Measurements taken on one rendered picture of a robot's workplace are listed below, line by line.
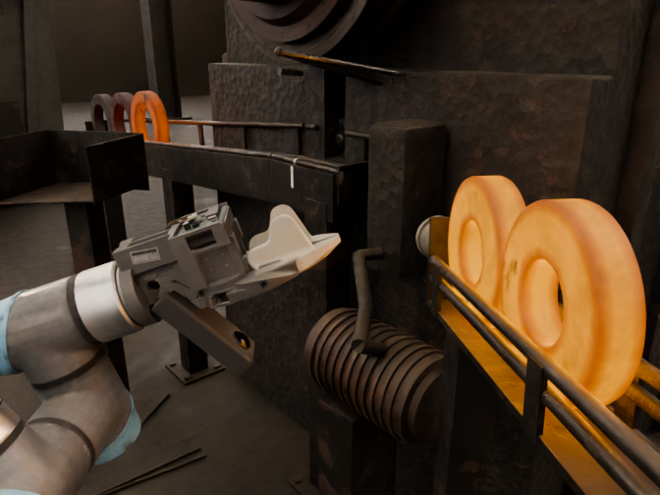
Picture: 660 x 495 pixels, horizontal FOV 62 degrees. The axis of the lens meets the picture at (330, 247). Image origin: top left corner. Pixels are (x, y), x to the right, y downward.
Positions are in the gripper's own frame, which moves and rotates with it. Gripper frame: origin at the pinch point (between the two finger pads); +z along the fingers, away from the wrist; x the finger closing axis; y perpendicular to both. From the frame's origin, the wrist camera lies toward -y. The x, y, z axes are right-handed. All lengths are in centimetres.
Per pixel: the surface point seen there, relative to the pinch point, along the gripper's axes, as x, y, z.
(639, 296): -23.3, -1.0, 17.6
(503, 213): -6.1, 0.0, 16.0
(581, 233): -20.0, 2.8, 16.2
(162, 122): 101, 11, -33
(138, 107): 111, 16, -39
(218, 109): 89, 10, -16
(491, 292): -7.3, -6.7, 13.0
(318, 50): 41.8, 17.1, 8.2
